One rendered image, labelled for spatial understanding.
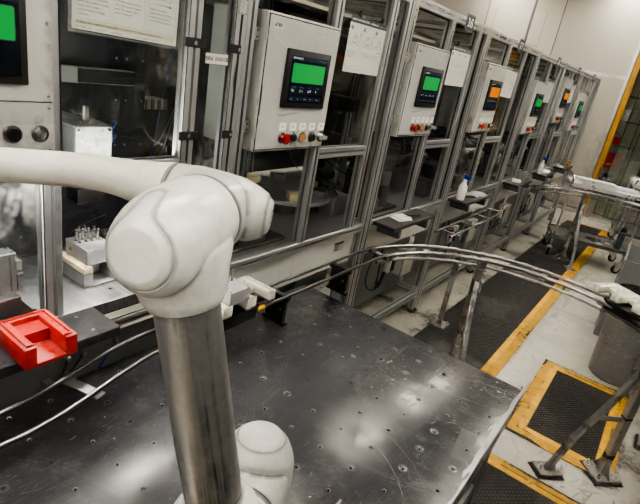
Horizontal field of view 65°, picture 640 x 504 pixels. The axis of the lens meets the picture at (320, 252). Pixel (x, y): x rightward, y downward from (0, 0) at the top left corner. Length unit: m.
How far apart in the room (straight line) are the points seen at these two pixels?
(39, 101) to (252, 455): 0.92
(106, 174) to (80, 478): 0.78
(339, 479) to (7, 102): 1.21
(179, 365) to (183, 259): 0.19
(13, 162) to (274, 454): 0.72
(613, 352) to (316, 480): 2.78
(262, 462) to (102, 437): 0.56
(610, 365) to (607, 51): 6.17
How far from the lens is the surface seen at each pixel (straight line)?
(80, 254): 1.73
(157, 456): 1.46
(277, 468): 1.10
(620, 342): 3.84
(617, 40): 9.24
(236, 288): 1.72
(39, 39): 1.35
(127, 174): 0.92
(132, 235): 0.65
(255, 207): 0.81
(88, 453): 1.48
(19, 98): 1.34
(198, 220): 0.67
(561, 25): 9.41
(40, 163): 0.95
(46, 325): 1.47
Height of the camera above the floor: 1.71
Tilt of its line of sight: 21 degrees down
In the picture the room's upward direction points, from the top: 11 degrees clockwise
